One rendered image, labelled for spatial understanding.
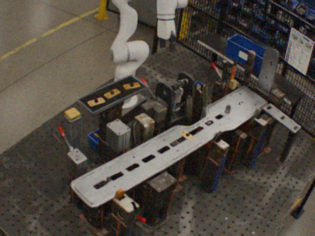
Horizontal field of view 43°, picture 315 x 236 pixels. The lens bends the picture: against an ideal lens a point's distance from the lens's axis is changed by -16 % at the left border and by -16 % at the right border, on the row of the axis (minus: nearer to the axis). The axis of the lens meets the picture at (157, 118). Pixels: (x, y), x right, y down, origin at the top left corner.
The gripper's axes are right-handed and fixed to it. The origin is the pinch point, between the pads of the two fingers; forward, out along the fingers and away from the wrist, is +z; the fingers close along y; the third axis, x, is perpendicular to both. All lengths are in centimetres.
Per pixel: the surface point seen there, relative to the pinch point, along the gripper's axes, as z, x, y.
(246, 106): 44, 58, -9
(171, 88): 24.7, 6.4, -9.3
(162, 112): 36.6, 1.7, -10.4
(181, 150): 51, 1, 8
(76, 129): 36, -46, -11
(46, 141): 59, -54, -59
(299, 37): 2, 109, -5
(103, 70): 72, 54, -225
